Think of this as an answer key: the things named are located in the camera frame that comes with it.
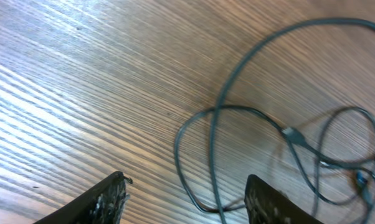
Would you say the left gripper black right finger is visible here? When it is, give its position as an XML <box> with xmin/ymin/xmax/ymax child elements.
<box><xmin>244</xmin><ymin>174</ymin><xmax>322</xmax><ymax>224</ymax></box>

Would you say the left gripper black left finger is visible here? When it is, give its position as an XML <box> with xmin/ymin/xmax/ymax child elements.
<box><xmin>36</xmin><ymin>171</ymin><xmax>133</xmax><ymax>224</ymax></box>

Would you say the thick black usb cable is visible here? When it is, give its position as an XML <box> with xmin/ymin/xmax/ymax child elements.
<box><xmin>173</xmin><ymin>17</ymin><xmax>375</xmax><ymax>224</ymax></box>

